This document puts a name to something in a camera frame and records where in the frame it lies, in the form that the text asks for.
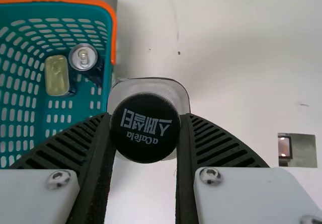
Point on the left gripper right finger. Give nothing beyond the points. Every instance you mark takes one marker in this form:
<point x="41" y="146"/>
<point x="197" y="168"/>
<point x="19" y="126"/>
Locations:
<point x="213" y="153"/>

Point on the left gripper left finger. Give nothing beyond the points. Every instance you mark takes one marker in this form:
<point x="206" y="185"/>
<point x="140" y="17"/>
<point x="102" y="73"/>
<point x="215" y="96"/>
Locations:
<point x="75" y="153"/>

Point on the dark coffee bottle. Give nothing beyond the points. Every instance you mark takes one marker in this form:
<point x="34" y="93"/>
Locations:
<point x="146" y="128"/>

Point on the teal shopping basket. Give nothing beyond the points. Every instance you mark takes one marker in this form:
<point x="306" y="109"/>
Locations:
<point x="25" y="113"/>

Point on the rectangular tin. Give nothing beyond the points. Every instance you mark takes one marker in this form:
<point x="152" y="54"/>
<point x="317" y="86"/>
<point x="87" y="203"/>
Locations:
<point x="56" y="75"/>

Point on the small square scanner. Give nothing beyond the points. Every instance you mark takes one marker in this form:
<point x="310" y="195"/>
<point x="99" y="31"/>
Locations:
<point x="299" y="149"/>

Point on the can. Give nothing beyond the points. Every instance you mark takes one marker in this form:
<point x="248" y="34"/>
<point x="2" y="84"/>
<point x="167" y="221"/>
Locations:
<point x="83" y="57"/>

